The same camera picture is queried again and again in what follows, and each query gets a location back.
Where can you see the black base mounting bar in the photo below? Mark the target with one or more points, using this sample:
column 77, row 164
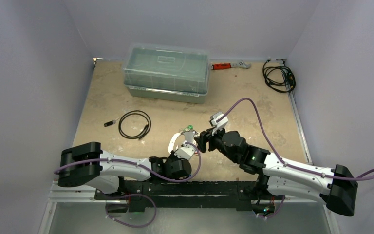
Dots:
column 238, row 195

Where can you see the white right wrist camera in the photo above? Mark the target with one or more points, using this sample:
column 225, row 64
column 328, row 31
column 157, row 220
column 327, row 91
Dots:
column 218, row 121

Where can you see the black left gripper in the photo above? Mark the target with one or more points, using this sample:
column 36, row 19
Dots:
column 172, row 155

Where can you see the green clear-lid storage box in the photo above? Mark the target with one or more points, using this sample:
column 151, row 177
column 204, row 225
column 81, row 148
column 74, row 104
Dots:
column 167, row 72

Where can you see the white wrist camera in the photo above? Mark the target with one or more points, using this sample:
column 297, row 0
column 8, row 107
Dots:
column 218, row 121
column 175, row 137

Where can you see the red handled adjustable wrench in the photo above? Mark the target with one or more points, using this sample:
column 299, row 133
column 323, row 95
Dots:
column 222, row 66

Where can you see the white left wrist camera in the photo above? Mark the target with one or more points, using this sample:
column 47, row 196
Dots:
column 175, row 137

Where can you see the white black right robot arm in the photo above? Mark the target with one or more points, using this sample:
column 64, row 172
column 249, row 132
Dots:
column 333, row 187

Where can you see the metal keyring plate with keys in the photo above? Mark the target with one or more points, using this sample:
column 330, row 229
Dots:
column 190, row 130

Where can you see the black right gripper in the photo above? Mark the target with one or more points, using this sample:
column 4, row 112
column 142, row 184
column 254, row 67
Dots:
column 209, row 142

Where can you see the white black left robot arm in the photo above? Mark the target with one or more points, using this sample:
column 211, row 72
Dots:
column 89, row 165

